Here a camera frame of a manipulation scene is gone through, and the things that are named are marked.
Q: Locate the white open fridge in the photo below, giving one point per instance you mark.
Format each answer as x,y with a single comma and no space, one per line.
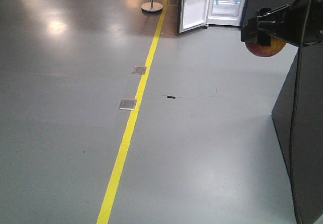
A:
226,12

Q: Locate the red yellow apple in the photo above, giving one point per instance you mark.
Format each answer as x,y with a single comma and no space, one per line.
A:
266,51

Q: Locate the matte silver stanchion post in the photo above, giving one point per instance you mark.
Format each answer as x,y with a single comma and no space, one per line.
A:
152,7

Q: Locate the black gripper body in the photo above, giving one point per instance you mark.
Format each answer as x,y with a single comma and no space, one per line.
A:
298,23

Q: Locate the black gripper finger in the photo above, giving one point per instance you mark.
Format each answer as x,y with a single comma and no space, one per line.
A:
252,33

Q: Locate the black partition panel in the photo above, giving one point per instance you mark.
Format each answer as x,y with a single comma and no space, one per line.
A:
297,118

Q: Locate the fridge door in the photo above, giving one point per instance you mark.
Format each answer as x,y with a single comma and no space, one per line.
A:
192,14

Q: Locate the silver floor socket plate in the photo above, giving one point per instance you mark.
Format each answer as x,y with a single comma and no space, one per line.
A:
139,70

